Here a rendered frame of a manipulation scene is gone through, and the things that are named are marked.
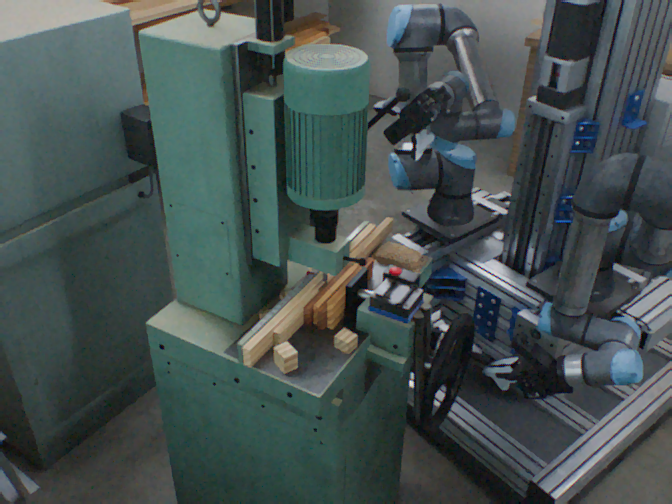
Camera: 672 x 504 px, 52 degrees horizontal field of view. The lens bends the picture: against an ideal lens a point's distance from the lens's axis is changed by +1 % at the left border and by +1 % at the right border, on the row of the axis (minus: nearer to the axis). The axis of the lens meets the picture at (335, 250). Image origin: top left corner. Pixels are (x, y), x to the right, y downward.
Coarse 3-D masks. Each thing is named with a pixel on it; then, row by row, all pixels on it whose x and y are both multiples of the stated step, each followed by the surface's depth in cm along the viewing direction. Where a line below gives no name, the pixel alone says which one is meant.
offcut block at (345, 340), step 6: (342, 330) 154; (348, 330) 154; (336, 336) 152; (342, 336) 152; (348, 336) 152; (354, 336) 153; (336, 342) 153; (342, 342) 152; (348, 342) 151; (354, 342) 153; (342, 348) 153; (348, 348) 152
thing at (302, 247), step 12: (300, 228) 165; (312, 228) 165; (288, 240) 162; (300, 240) 160; (312, 240) 160; (336, 240) 160; (348, 240) 161; (288, 252) 164; (300, 252) 162; (312, 252) 160; (324, 252) 158; (336, 252) 156; (348, 252) 162; (312, 264) 162; (324, 264) 160; (336, 264) 158
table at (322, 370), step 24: (312, 336) 157; (360, 336) 158; (264, 360) 150; (312, 360) 151; (336, 360) 151; (360, 360) 157; (384, 360) 157; (408, 360) 157; (264, 384) 149; (288, 384) 145; (312, 384) 145; (336, 384) 148; (312, 408) 144
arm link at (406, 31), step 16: (400, 16) 192; (416, 16) 193; (432, 16) 193; (400, 32) 193; (416, 32) 193; (432, 32) 194; (400, 48) 196; (416, 48) 195; (432, 48) 198; (400, 64) 200; (416, 64) 197; (400, 80) 201; (416, 80) 198; (400, 144) 206; (400, 160) 205; (416, 160) 204; (432, 160) 206; (400, 176) 204; (416, 176) 205; (432, 176) 206
